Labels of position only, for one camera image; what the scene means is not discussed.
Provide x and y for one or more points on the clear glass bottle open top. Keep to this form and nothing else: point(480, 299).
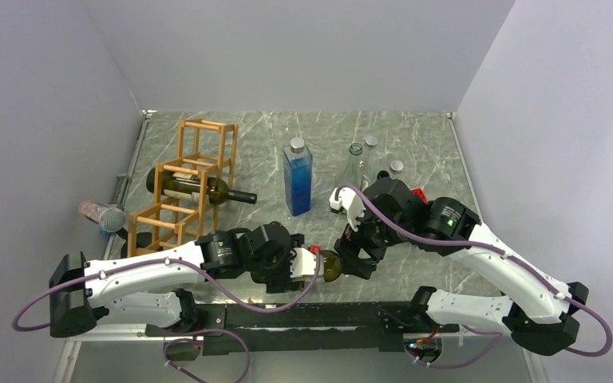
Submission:
point(352, 172)

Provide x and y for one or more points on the green wine bottle gold neck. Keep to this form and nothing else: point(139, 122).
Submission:
point(382, 174)

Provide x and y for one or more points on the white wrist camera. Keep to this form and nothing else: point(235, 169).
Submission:
point(305, 266)
point(345, 200)

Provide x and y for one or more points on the blue square glass bottle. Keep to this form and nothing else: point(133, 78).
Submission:
point(297, 172)

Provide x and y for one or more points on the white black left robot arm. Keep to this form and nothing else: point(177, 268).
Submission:
point(147, 289)

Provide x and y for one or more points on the wooden wine rack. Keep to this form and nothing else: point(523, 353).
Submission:
point(204, 149)

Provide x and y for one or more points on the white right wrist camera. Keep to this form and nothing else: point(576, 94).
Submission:
point(345, 200)

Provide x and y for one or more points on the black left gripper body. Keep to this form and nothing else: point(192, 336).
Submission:
point(277, 270)

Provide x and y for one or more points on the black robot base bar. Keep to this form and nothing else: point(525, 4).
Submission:
point(383, 326)

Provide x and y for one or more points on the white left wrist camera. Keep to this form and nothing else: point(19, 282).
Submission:
point(305, 266)

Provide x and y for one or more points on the small clear bottle silver cap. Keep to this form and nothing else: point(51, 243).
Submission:
point(396, 169)

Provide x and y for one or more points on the dark green wine bottle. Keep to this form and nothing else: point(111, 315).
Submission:
point(185, 186)

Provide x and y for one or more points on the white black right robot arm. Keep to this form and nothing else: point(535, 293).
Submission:
point(534, 309)

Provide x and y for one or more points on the grey microphone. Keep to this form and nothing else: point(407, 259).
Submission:
point(109, 219)

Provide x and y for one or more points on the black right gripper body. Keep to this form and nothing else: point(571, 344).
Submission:
point(372, 235)

